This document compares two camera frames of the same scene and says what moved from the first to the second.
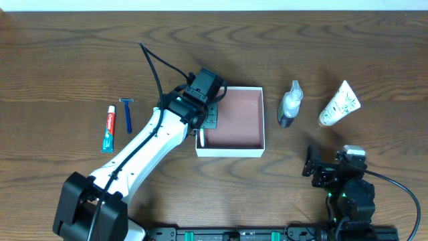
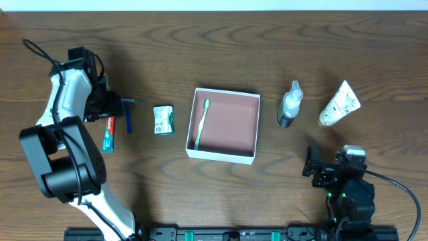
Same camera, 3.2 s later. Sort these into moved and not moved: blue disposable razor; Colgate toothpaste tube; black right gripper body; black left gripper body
Moved: black left gripper body
Not moved: blue disposable razor; Colgate toothpaste tube; black right gripper body
